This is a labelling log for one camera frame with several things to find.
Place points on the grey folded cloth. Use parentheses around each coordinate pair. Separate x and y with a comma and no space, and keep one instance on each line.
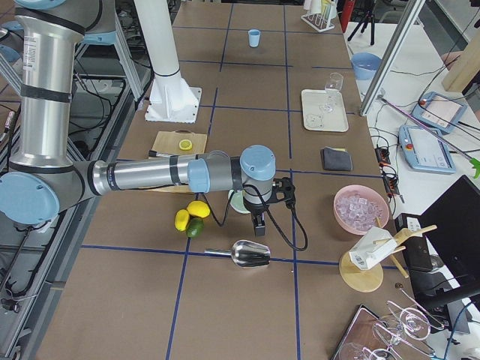
(336,160)

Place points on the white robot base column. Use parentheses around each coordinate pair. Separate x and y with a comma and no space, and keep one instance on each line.
(171,98)

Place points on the blue bowl with fork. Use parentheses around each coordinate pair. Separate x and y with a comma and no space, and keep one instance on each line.
(365,65)

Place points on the white cup rack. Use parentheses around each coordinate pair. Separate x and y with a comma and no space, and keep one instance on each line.
(320,14)

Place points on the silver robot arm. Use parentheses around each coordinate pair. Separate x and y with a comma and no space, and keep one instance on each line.
(42,181)

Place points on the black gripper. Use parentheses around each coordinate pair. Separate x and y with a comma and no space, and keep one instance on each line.
(256,210)

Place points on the wooden stand with carton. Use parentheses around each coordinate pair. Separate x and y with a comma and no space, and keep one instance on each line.
(360,267)

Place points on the black tripod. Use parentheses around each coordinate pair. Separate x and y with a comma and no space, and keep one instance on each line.
(367,19)

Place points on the cream bear tray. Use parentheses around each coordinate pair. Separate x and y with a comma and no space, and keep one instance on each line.
(320,112)

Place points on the yellow lemon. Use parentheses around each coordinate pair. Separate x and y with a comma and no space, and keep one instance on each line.
(198,209)
(182,219)

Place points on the light green bowl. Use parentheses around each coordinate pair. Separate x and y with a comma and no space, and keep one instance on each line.
(237,201)

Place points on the blue teach pendant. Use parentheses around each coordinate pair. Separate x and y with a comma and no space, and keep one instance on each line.
(425,152)
(437,111)

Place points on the half lemon slice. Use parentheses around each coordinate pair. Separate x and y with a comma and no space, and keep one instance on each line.
(185,145)

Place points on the pink bowl of ice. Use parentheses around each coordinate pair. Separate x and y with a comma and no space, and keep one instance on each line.
(358,208)

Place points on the metal muddler black tip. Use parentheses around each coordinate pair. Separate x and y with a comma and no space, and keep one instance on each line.
(157,154)

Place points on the light blue plastic cup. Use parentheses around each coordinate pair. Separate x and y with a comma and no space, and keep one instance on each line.
(254,37)

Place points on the metal ice scoop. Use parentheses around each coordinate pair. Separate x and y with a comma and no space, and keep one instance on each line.
(245,253)

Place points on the black monitor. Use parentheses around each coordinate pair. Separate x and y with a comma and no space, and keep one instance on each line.
(456,240)

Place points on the aluminium frame post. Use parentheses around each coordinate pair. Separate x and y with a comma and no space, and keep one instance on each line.
(401,31)

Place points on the clear wine glass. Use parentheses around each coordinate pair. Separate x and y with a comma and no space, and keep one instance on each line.
(333,86)

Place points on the hanging wine glasses rack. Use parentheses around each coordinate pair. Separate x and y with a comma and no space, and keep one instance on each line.
(402,333)

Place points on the green lime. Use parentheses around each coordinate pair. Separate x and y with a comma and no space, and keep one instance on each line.
(194,227)

